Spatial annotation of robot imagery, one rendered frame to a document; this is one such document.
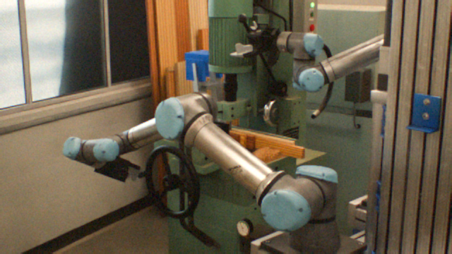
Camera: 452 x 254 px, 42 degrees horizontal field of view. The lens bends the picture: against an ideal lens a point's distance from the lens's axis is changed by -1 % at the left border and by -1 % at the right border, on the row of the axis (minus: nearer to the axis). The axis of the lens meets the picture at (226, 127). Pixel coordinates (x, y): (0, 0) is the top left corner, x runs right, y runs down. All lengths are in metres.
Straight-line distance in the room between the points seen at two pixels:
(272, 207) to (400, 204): 0.37
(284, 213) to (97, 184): 2.36
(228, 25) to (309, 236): 0.96
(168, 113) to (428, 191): 0.74
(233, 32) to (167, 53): 1.58
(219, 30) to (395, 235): 1.06
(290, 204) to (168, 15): 2.51
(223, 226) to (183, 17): 1.98
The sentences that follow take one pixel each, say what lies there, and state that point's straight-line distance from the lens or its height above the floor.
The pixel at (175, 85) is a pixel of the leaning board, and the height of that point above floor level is 0.90.
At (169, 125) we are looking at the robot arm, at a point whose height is 1.16.
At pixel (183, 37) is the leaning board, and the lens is 4.04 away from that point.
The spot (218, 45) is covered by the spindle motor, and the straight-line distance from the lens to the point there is 2.33.
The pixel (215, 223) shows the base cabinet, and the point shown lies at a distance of 2.42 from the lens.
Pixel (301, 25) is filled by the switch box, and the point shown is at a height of 1.37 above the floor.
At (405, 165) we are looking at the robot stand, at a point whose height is 1.08.
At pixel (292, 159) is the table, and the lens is 2.31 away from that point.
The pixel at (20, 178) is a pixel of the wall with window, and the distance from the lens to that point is 3.36.
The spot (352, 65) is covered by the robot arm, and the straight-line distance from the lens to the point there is 1.94.
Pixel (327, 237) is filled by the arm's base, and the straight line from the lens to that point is 1.70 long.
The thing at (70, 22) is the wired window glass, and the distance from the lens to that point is 3.57.
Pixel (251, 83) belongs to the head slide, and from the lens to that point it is 2.46.
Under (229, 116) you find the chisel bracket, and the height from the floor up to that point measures 1.02.
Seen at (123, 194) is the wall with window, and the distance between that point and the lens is 3.97.
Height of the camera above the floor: 1.57
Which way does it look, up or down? 14 degrees down
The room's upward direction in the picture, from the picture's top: straight up
